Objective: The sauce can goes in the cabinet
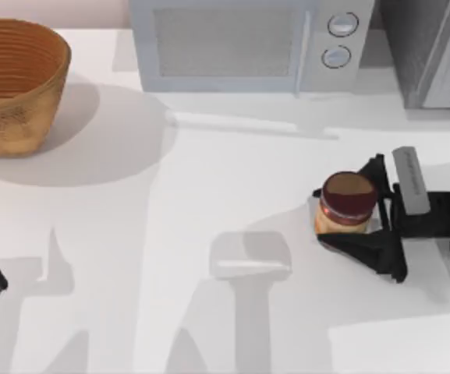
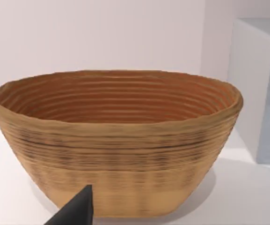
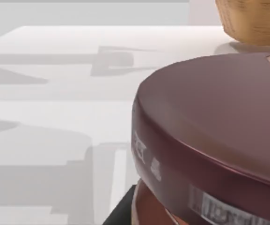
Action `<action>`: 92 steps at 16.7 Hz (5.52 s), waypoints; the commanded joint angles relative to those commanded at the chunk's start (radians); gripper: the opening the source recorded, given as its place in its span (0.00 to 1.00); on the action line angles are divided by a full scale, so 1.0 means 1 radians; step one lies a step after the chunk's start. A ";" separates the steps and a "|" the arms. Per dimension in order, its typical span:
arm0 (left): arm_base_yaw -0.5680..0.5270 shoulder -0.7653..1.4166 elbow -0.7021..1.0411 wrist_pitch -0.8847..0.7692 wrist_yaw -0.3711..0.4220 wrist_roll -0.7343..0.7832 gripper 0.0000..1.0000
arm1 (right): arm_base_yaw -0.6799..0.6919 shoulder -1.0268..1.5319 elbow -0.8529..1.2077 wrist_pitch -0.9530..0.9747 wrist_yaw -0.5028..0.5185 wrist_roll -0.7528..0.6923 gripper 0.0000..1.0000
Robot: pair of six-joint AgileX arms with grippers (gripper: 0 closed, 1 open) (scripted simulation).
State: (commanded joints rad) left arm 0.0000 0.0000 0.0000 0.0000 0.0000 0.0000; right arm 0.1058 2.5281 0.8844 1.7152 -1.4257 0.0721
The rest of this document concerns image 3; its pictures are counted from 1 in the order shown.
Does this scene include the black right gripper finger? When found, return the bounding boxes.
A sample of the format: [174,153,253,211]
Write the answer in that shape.
[101,184,138,225]

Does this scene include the dark red round container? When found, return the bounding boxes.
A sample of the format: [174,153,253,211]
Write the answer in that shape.
[130,52,270,225]

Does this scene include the wooden woven basket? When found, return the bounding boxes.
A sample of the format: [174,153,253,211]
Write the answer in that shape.
[215,0,270,46]

